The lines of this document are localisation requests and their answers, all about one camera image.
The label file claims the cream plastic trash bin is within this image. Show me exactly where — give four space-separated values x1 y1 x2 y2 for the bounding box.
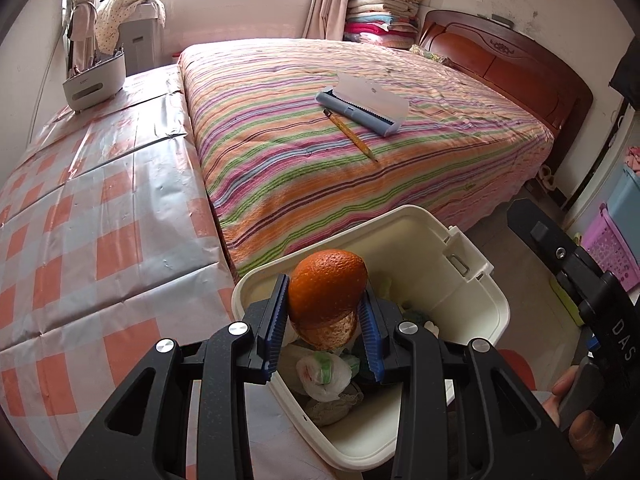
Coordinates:
231 204 511 473

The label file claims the yellow pencil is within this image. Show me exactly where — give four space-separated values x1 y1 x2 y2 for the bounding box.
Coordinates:
323 108 378 162

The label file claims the wooden headboard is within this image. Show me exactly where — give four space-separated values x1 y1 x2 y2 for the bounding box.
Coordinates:
419 10 593 171

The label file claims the right pink curtain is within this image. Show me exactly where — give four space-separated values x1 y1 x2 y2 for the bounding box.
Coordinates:
302 0 348 41

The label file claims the floral cloth on cabinet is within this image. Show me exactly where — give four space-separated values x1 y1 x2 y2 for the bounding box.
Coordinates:
94 0 166 55

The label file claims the white desk organizer box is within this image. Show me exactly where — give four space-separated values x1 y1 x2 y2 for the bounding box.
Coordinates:
63 51 126 112

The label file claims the white green plastic bag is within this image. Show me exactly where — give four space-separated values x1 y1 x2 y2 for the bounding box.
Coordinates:
295 351 352 402

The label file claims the left pink curtain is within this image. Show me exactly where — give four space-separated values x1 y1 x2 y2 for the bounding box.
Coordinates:
67 0 98 76

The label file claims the pink curtain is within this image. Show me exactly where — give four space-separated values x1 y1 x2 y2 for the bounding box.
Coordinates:
302 0 348 41
67 0 98 76

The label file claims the stack of folded quilts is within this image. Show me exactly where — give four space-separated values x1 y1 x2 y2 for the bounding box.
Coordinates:
343 0 423 50

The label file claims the checkered plastic tablecloth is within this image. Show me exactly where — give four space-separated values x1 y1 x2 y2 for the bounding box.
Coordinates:
0 63 336 480

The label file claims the purple plastic basket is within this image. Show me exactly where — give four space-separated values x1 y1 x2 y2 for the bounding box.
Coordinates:
582 204 639 292

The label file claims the orange peel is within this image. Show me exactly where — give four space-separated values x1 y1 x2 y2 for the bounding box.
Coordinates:
288 249 369 351

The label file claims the person's right hand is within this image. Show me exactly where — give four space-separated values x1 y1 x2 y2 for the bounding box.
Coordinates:
542 365 614 477

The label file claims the striped bed cover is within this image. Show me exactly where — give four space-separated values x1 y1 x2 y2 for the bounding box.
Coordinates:
178 38 554 274

